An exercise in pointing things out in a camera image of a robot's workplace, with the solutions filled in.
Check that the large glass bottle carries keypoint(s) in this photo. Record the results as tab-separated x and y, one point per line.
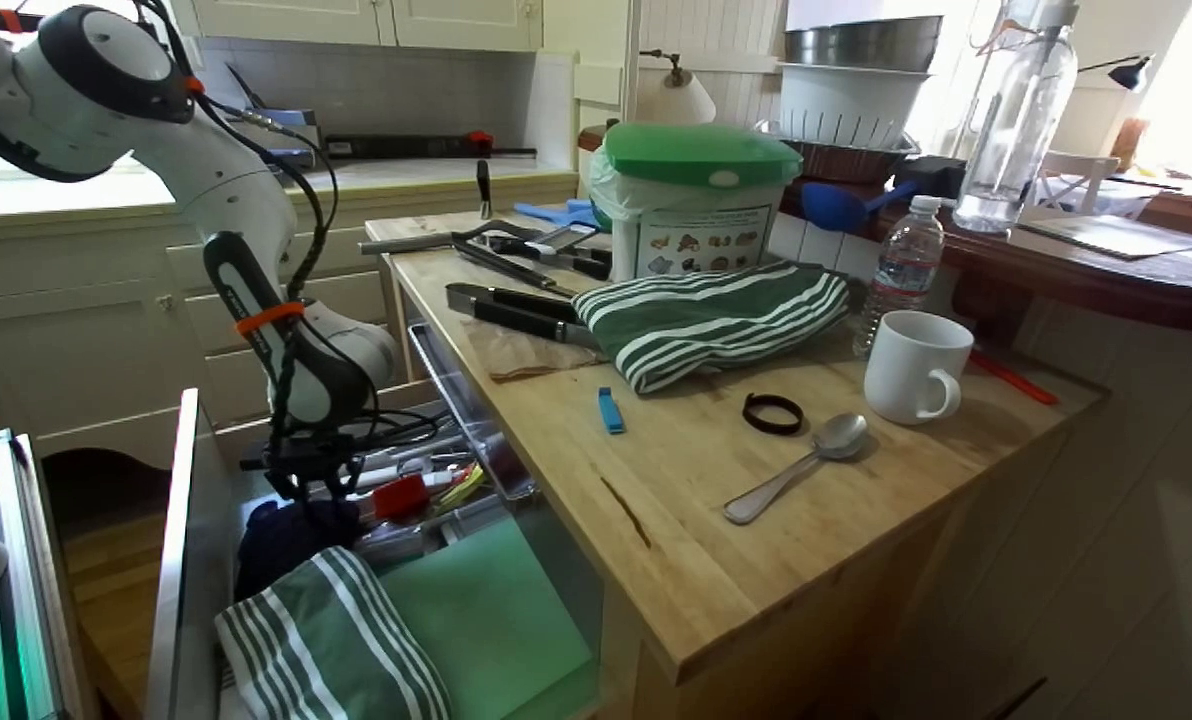
1020	94

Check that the red round utensil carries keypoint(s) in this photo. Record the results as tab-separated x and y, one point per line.
399	497

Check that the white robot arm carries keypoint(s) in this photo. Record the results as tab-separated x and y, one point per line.
92	90

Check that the blue cloth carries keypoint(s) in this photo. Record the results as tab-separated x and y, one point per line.
571	212

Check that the white mug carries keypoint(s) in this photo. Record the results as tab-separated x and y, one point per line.
916	366

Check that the white dish rack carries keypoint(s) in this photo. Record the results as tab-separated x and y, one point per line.
845	104

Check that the small blue lighter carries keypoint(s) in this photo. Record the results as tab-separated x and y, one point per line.
610	410

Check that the steel pot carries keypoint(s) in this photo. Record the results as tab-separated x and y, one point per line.
903	41

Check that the plastic water bottle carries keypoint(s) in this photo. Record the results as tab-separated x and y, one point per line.
909	264

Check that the metal spoon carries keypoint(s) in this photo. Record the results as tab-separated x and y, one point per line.
834	443

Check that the open wooden drawer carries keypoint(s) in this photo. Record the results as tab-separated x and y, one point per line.
214	497

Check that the green cutting mat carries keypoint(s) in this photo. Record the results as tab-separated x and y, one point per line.
498	631

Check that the green striped towel in drawer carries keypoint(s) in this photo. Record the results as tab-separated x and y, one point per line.
327	640

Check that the black hair band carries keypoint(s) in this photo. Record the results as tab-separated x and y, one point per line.
773	413

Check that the green striped towel on table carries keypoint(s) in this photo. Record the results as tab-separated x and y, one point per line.
660	329

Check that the white compost bin green lid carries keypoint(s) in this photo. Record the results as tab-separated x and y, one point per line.
687	197

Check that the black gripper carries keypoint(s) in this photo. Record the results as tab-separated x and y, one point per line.
309	466

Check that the black cloth item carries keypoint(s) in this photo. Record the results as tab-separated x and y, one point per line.
281	538

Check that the red pen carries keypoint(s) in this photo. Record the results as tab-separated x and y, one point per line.
1016	382

